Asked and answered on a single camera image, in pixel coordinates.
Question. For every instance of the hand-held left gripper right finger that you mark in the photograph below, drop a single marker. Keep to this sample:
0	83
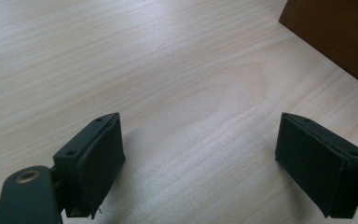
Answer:
317	168

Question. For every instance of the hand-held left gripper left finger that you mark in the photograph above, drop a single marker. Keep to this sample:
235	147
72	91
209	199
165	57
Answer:
88	165

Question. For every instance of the brown cardboard box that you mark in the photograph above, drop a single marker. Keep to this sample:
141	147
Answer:
338	34

